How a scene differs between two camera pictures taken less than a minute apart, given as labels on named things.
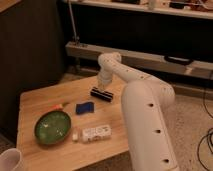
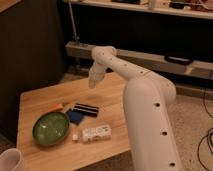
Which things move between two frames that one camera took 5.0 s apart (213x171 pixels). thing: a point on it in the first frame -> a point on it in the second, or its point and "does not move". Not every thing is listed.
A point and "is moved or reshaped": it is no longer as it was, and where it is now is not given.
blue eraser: (85, 108) is moved or reshaped
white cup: (10, 159) does not move
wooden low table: (71, 125) does not move
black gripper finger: (107, 96) -> (89, 110)
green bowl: (52, 127) does not move
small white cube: (75, 136) does not move
